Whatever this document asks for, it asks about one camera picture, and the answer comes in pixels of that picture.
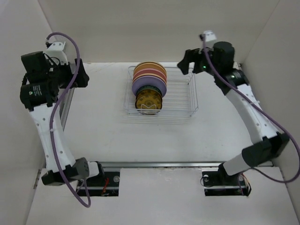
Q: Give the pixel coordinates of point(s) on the yellow patterned plate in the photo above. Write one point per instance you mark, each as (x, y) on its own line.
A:
(149, 103)
(148, 88)

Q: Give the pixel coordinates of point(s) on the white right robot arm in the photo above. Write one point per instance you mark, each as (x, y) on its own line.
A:
(267, 142)

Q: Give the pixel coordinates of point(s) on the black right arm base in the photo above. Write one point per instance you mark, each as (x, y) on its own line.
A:
(215, 185)

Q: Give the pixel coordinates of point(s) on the white wire dish rack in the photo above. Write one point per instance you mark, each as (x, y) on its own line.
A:
(180, 99)

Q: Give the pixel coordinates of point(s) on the rear beige plate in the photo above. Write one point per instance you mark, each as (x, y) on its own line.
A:
(149, 62)

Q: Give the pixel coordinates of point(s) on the orange plate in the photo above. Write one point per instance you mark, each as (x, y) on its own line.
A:
(150, 66)

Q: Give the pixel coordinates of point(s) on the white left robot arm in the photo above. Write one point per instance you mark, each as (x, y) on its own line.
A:
(39, 93)

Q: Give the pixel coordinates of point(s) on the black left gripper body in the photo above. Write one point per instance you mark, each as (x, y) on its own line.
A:
(63, 74)

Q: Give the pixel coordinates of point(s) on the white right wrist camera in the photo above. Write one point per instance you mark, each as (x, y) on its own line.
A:
(208, 36)

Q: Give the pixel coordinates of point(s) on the purple plate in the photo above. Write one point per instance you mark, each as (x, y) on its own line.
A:
(149, 81)

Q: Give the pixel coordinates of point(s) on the pink plate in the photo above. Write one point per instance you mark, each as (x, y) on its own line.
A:
(149, 70)

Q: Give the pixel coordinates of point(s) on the beige plate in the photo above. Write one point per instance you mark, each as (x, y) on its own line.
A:
(159, 76)
(149, 62)

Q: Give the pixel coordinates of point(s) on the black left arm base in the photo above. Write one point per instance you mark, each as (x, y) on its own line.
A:
(106, 183)

